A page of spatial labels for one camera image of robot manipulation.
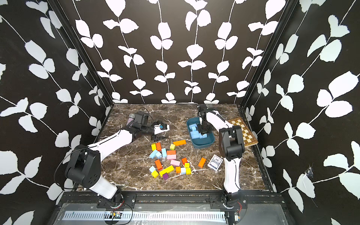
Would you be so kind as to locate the red flat block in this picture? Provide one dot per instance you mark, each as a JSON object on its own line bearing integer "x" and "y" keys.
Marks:
{"x": 171, "y": 152}

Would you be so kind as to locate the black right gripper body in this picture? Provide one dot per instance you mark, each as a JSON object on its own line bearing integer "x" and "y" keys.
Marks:
{"x": 205, "y": 127}

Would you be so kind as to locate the tall light blue block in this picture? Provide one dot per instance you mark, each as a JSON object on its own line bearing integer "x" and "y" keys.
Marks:
{"x": 164, "y": 153}

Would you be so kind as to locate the light blue long block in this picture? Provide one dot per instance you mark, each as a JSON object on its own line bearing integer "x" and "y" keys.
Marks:
{"x": 153, "y": 154}

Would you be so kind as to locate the small light blue block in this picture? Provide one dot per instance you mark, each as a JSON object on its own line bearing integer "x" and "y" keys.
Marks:
{"x": 152, "y": 169}

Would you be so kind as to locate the wooden chessboard box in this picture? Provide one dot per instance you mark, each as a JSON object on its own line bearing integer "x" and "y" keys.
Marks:
{"x": 248, "y": 137}

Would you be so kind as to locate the red upright block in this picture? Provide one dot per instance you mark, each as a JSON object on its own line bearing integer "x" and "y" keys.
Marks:
{"x": 158, "y": 146}

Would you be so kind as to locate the purple small block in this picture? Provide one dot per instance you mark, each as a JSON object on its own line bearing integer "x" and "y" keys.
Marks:
{"x": 165, "y": 176}

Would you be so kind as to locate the long yellow block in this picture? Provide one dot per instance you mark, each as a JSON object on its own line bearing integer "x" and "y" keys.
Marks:
{"x": 166, "y": 170}

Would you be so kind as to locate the blue playing card deck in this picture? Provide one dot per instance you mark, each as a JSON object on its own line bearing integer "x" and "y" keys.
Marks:
{"x": 215, "y": 163}

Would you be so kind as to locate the teal plastic tray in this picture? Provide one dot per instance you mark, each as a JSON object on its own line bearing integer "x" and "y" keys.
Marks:
{"x": 198, "y": 139}

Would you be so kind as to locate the lime green block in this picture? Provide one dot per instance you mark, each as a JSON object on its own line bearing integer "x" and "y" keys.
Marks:
{"x": 172, "y": 147}

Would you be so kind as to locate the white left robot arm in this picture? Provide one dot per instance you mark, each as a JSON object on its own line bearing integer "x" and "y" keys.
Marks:
{"x": 84, "y": 166}

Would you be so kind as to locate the small yellow block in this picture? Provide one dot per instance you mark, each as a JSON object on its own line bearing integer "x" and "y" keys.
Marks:
{"x": 155, "y": 174}

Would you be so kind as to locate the pink block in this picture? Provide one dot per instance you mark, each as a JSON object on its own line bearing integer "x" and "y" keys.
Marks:
{"x": 175, "y": 163}

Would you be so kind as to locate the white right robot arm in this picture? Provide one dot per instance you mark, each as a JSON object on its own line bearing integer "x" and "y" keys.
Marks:
{"x": 231, "y": 147}

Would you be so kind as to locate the long orange block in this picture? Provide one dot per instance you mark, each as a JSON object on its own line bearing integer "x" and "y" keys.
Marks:
{"x": 179, "y": 143}

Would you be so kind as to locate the lone light blue block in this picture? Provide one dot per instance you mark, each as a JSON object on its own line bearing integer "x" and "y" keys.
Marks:
{"x": 193, "y": 127}

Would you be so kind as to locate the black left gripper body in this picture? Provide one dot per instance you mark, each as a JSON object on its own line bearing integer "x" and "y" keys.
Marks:
{"x": 154, "y": 137}

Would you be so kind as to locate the orange upright block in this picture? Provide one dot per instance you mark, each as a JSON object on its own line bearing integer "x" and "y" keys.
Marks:
{"x": 158, "y": 164}

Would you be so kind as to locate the orange lone block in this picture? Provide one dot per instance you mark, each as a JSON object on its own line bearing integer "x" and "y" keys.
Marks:
{"x": 202, "y": 162}

